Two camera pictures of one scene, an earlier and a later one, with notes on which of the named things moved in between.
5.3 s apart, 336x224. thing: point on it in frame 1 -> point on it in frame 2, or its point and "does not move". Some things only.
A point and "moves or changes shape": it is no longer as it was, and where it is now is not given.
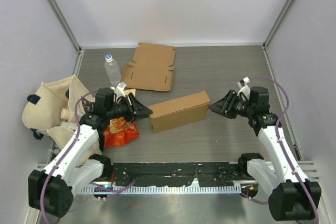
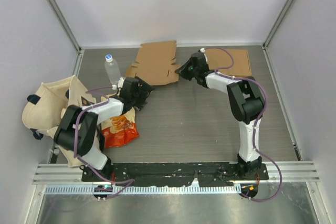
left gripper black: x=136 y=110 -> x=145 y=90
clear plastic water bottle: x=112 y=71 does not move
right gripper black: x=224 y=106 -> x=182 y=71
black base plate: x=180 y=174 does not move
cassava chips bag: x=119 y=132 does not move
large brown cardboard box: x=179 y=112 -> x=216 y=59
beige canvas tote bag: x=42 y=113 does not move
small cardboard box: x=150 y=70 moves or changes shape
